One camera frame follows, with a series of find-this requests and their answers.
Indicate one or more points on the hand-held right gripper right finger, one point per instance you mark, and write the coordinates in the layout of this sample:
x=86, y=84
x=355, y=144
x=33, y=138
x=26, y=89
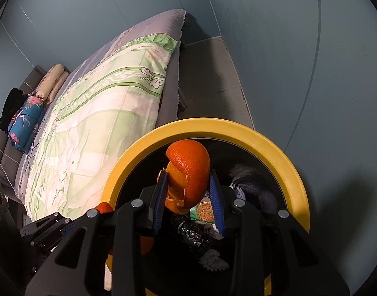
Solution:
x=217, y=209

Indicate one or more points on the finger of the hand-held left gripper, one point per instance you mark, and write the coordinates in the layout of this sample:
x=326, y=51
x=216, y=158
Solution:
x=43, y=228

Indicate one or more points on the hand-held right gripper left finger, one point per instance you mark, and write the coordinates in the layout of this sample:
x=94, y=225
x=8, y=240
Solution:
x=159, y=209

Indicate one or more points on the green snack packet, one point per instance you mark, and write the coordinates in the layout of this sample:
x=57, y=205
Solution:
x=204, y=211

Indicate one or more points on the large black plastic bag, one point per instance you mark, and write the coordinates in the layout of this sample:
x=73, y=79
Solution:
x=193, y=236

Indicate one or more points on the large lavender foam net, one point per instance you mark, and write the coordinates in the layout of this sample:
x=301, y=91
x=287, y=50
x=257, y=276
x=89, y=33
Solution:
x=213, y=260

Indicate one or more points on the large orange peel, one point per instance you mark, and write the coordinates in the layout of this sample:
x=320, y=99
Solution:
x=188, y=166

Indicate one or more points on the small orange peel piece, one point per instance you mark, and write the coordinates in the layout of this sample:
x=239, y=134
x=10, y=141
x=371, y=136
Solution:
x=103, y=207

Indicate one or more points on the yellow rimmed black bin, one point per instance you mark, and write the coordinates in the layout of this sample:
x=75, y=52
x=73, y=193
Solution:
x=268, y=148

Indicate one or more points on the grey upholstered headboard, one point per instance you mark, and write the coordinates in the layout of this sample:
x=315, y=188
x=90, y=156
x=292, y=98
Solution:
x=3, y=148

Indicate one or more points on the blue floral folded quilt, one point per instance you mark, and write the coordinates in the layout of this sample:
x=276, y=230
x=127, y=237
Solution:
x=25, y=120

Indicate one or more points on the green floral quilt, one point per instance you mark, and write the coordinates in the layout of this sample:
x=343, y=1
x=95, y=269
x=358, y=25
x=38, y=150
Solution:
x=99, y=114

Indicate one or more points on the black folded clothes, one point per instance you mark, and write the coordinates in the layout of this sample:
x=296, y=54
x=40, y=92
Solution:
x=11, y=104

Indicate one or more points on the beige pillows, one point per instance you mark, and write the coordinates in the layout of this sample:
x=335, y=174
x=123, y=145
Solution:
x=51, y=80

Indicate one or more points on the grey striped bedsheet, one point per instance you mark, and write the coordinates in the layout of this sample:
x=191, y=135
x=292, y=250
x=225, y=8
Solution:
x=145, y=27

